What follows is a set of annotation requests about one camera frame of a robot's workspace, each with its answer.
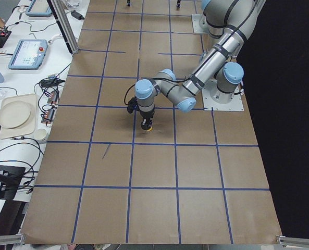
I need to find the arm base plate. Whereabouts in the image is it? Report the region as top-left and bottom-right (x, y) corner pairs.
(202, 79), (244, 111)
(191, 14), (208, 34)

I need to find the red green circuit board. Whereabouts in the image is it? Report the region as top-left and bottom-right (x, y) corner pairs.
(47, 90), (59, 104)

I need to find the black power adapter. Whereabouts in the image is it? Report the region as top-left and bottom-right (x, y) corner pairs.
(71, 11), (84, 20)

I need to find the black usb hub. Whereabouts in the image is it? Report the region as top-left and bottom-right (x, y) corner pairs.
(39, 78), (65, 88)

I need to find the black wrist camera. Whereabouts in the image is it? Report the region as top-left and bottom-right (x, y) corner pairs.
(127, 97), (138, 114)

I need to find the near blue teach pendant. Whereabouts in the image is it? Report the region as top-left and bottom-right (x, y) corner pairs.
(8, 39), (48, 70)

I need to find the black camera stand base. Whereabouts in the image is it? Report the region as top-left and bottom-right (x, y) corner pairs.
(0, 165), (26, 200)

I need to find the beige round plate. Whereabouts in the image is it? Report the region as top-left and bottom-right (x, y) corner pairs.
(0, 101), (31, 128)

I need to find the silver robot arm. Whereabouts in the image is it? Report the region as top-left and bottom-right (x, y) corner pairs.
(128, 1), (265, 131)

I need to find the white paper cup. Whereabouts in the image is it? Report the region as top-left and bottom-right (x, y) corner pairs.
(34, 129), (49, 143)

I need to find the blue teach pendant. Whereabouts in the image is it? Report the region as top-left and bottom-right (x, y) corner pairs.
(26, 0), (52, 17)
(8, 39), (48, 70)

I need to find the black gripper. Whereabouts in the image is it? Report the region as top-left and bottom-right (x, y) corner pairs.
(140, 109), (155, 130)

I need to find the aluminium frame post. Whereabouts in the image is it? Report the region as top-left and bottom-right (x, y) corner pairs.
(47, 0), (79, 55)

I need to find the far blue teach pendant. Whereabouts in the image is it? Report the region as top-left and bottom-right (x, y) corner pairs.
(26, 0), (52, 17)

